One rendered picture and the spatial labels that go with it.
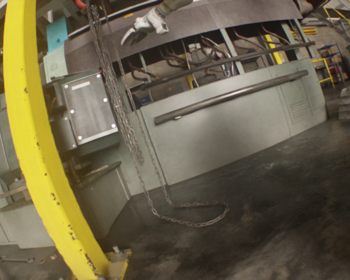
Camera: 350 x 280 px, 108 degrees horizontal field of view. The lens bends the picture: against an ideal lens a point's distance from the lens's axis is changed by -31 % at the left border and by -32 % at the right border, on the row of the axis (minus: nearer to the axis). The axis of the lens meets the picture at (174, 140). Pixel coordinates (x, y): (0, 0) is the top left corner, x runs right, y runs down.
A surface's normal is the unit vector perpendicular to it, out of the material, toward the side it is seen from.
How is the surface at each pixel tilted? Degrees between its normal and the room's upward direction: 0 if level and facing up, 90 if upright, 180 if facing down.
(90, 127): 90
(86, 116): 90
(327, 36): 90
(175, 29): 90
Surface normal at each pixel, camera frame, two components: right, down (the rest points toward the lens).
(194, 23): 0.01, 0.04
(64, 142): 0.32, -0.07
